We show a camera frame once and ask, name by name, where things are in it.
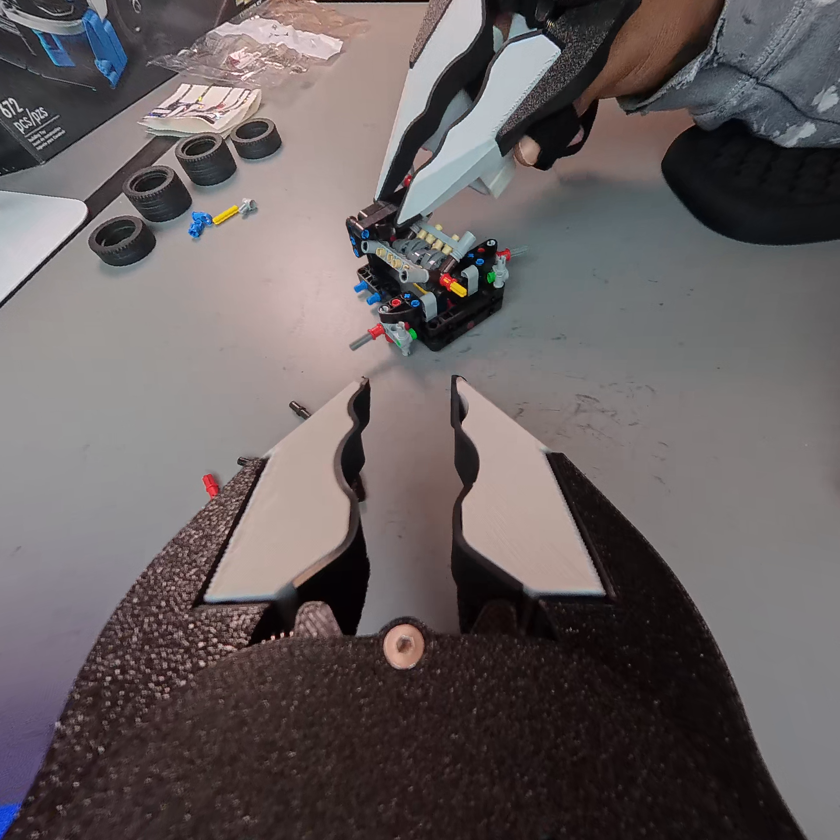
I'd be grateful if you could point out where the toy car set box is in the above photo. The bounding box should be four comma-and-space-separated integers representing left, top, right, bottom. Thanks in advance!
0, 0, 277, 177

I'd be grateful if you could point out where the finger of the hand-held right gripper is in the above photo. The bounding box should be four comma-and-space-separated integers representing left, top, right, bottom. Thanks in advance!
373, 0, 501, 206
395, 33, 564, 228

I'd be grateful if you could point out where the sticker sheet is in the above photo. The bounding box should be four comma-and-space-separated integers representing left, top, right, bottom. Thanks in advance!
139, 83, 262, 139

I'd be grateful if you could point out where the toy brick engine assembly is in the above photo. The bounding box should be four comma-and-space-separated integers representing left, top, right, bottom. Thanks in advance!
346, 200, 529, 357

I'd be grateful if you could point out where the clear plastic bag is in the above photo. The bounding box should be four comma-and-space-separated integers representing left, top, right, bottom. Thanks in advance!
147, 14, 344, 74

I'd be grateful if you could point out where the wide black rubber tire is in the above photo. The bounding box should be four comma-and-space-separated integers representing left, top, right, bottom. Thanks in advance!
175, 134, 237, 187
122, 165, 193, 223

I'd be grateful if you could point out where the narrow black rubber tire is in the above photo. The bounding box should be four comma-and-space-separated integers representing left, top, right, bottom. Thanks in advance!
230, 118, 283, 161
88, 215, 157, 267

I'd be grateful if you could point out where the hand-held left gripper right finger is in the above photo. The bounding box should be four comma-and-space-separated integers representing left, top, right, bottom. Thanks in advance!
450, 374, 607, 599

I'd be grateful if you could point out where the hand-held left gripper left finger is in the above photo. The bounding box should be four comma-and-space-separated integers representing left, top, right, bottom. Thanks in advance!
203, 377, 371, 603

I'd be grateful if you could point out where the group of small toy pins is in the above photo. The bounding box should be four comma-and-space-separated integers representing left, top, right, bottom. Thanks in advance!
202, 402, 309, 494

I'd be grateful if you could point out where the person's right hand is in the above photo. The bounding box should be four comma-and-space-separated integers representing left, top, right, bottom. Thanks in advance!
515, 0, 726, 168

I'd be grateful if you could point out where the grey desk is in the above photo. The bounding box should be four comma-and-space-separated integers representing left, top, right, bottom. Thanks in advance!
0, 0, 840, 840

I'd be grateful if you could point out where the person's right forearm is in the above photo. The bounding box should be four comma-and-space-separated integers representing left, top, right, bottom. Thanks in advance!
617, 0, 840, 151

